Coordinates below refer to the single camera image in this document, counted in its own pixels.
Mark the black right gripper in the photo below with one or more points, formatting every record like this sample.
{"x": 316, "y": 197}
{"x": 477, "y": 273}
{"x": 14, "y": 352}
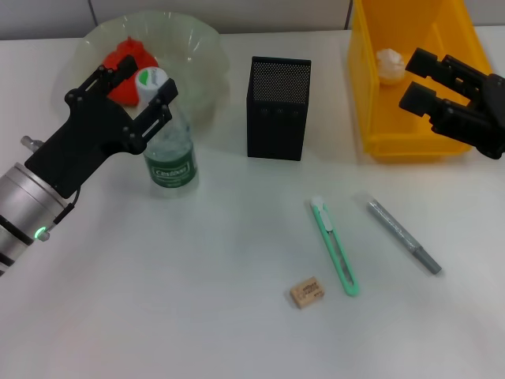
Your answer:
{"x": 493, "y": 118}

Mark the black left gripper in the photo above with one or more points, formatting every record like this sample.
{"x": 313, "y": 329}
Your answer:
{"x": 87, "y": 138}

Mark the red-orange toy orange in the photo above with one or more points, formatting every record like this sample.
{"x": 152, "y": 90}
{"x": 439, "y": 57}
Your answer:
{"x": 122, "y": 92}

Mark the white paper ball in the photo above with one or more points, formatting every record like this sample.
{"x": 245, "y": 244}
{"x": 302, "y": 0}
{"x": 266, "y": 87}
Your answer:
{"x": 390, "y": 67}

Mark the clear water bottle green label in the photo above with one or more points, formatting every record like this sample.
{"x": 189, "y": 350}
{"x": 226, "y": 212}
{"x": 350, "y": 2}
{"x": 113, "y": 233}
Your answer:
{"x": 171, "y": 166}

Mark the grey marker pen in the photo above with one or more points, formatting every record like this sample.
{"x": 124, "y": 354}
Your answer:
{"x": 398, "y": 233}

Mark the mint green utility knife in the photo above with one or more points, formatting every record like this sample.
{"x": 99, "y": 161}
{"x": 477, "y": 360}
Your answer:
{"x": 335, "y": 248}

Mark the small tan eraser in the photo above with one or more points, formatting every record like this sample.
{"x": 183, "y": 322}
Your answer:
{"x": 307, "y": 293}

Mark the pale green glass fruit bowl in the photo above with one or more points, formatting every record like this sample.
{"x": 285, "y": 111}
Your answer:
{"x": 197, "y": 59}

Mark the black mesh pen holder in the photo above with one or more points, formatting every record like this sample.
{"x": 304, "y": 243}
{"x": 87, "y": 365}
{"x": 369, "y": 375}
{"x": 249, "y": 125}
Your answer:
{"x": 276, "y": 126}

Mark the yellow plastic bin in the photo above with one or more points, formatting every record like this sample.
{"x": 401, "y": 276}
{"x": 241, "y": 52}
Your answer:
{"x": 371, "y": 110}

